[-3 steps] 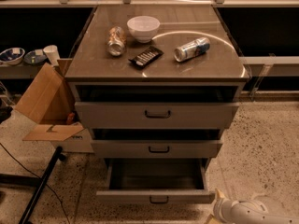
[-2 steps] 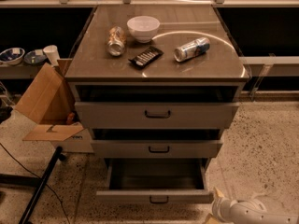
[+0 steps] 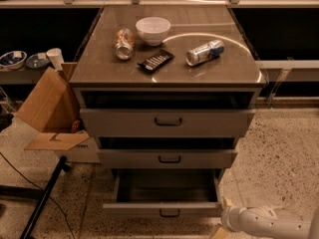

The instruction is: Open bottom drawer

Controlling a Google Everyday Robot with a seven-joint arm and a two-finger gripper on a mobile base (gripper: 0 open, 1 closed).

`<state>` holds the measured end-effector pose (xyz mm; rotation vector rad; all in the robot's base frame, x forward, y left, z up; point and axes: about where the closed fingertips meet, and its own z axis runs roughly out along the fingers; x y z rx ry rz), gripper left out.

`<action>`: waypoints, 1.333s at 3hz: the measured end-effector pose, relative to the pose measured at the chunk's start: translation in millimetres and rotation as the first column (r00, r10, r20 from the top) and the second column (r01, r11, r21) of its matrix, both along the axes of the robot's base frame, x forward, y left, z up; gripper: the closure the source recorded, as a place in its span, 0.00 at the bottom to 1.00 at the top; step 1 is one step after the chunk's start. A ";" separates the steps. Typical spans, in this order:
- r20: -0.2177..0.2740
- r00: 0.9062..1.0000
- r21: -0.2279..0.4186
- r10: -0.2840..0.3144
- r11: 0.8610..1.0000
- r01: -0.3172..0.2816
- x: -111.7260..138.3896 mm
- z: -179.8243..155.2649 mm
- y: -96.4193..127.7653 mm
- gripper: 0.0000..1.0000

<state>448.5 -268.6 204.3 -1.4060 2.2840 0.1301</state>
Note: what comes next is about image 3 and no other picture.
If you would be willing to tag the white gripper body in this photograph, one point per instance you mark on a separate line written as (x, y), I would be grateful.
(229, 217)

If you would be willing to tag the grey drawer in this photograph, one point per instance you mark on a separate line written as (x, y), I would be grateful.
(167, 158)
(166, 123)
(165, 193)

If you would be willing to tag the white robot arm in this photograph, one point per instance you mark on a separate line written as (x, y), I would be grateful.
(262, 221)

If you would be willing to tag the grey drawer cabinet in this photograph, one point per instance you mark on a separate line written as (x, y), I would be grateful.
(229, 82)

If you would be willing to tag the open cardboard box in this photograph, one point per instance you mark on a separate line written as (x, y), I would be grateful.
(53, 111)

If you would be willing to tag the blue white soda can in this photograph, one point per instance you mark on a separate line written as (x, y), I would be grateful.
(204, 53)

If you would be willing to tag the black metal stand leg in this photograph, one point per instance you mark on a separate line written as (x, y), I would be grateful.
(39, 194)

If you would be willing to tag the orange soda can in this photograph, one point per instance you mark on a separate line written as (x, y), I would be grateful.
(125, 44)

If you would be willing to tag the white paper cup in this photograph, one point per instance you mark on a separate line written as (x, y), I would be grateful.
(56, 58)

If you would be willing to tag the dark blue bowl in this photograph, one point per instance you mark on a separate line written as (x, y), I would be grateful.
(38, 62)

